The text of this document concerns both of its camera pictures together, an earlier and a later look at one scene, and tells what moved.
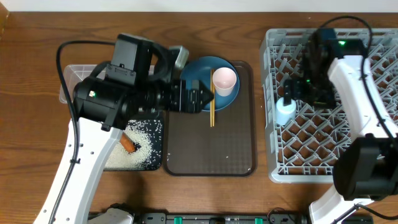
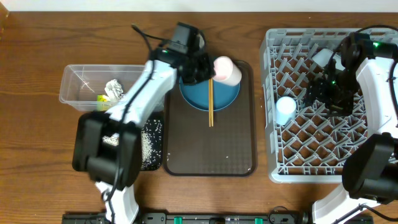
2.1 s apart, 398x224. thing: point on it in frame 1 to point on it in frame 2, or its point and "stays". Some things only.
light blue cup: (285, 115) stays
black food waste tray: (150, 126) stays
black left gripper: (177, 104) to (210, 73)
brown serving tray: (192, 147) stays
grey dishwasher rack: (306, 150) stays
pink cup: (224, 79) to (226, 71)
